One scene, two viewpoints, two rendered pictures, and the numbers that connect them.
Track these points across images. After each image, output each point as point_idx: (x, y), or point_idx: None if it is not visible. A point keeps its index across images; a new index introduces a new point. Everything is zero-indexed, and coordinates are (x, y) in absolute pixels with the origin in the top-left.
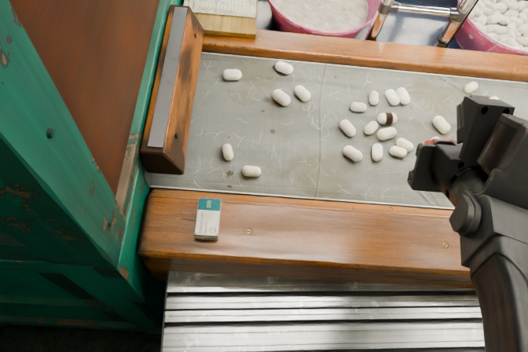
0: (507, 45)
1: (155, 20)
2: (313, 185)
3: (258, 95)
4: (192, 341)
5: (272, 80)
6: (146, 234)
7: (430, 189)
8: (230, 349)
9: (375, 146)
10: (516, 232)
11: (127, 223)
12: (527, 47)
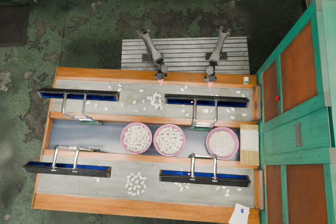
0: (176, 125)
1: (264, 112)
2: (225, 90)
3: (237, 110)
4: (244, 67)
5: (234, 115)
6: (256, 78)
7: None
8: (237, 66)
9: None
10: (216, 56)
11: (260, 74)
12: (165, 131)
